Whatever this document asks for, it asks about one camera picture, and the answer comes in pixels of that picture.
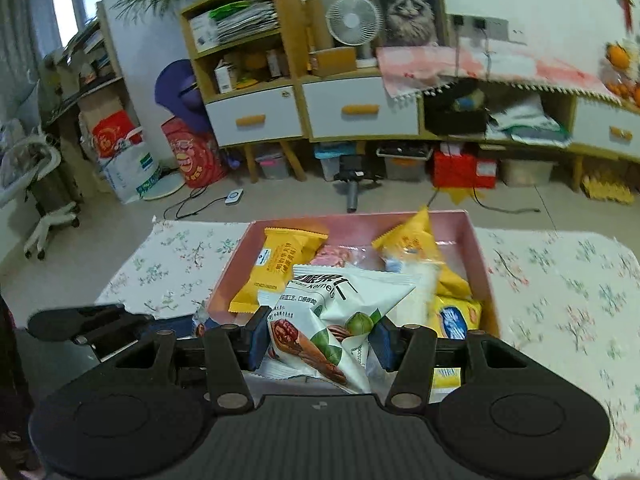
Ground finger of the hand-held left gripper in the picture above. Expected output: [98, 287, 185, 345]
[27, 304, 151, 361]

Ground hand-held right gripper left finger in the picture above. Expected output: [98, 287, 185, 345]
[100, 305, 273, 416]

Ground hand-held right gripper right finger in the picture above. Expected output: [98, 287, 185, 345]
[370, 322, 538, 409]

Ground white nut packet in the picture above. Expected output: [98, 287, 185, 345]
[257, 264, 418, 395]

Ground yellow cracker packet blue label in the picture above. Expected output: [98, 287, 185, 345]
[430, 295, 483, 391]

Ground pink nougat packet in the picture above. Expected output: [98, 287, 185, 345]
[312, 244, 386, 271]

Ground pink cardboard box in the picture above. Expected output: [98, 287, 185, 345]
[206, 209, 501, 341]

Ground plain yellow snack packet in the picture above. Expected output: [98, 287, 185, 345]
[229, 227, 329, 314]
[372, 206, 473, 301]

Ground white office chair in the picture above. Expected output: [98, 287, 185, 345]
[0, 120, 83, 261]

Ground white plastic bag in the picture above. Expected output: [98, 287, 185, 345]
[100, 140, 163, 205]

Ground clear bin pink lid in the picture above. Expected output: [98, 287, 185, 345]
[255, 152, 291, 181]

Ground black handheld device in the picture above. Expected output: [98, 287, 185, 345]
[335, 155, 383, 213]

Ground clear storage bin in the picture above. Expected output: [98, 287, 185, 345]
[500, 157, 558, 188]
[377, 142, 433, 182]

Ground clear bin blue contents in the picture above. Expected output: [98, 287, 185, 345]
[315, 145, 351, 181]

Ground red gift bag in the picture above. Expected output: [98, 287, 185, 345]
[91, 110, 143, 158]

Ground red patterned sack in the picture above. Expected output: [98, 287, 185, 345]
[162, 117, 228, 188]

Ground red box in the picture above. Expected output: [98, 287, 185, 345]
[432, 150, 498, 190]

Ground brown cardboard box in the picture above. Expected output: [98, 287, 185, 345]
[77, 91, 126, 133]

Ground dark cluttered desk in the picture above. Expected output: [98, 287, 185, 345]
[42, 10, 126, 201]

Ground low wooden cabinet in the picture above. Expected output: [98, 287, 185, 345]
[295, 67, 640, 192]

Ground purple plush cushion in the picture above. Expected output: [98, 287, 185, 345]
[154, 59, 211, 133]

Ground small white box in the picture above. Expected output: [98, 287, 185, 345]
[214, 62, 236, 93]

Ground small cardboard box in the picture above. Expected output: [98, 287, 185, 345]
[307, 47, 358, 77]

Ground stack of papers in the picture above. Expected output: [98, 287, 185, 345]
[215, 1, 278, 45]

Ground pink fringed cloth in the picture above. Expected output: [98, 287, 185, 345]
[376, 40, 623, 106]

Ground window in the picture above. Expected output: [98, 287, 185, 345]
[47, 0, 96, 46]

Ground small white fan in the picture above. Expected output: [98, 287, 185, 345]
[326, 0, 384, 68]

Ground framed cat picture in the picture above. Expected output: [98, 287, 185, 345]
[361, 0, 451, 48]

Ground pile of oranges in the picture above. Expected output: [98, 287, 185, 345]
[605, 42, 640, 108]

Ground red hanging ornament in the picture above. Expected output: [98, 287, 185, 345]
[617, 0, 638, 31]

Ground white drawer orange handle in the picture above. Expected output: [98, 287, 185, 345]
[301, 76, 420, 140]
[572, 96, 640, 158]
[205, 86, 303, 147]

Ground wall socket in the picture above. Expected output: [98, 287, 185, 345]
[450, 14, 506, 41]

